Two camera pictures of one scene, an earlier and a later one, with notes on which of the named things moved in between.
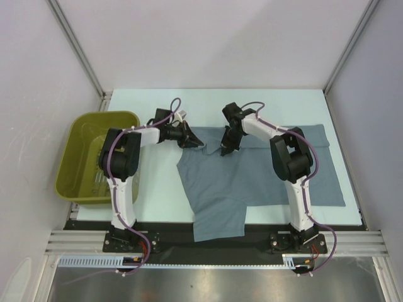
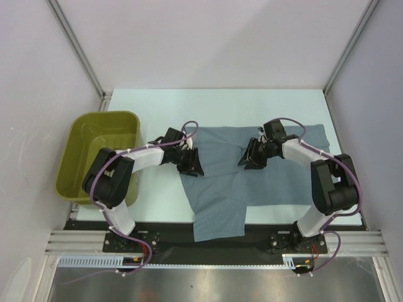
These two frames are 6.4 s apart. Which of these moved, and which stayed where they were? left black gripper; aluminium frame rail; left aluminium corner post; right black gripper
Moved: left black gripper; right black gripper
Stayed: left aluminium corner post; aluminium frame rail
